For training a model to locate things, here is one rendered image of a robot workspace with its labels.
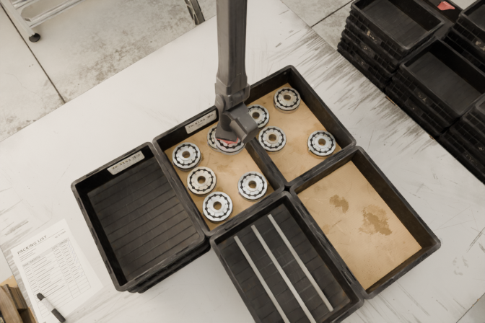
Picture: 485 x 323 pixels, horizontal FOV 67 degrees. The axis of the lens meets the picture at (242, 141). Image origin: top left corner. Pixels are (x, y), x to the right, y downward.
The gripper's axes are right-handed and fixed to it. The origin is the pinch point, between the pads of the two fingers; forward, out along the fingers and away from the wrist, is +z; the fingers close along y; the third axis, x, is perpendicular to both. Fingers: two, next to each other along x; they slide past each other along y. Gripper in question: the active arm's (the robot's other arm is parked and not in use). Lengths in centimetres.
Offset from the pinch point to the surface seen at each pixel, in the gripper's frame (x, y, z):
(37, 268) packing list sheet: 59, -52, 35
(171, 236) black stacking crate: 12.9, -32.0, 21.0
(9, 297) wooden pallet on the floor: 97, -71, 93
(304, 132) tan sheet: -24.8, 16.4, 20.9
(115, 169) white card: 37.8, -15.0, 16.5
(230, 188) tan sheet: -2.6, -11.3, 21.0
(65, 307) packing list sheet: 44, -62, 34
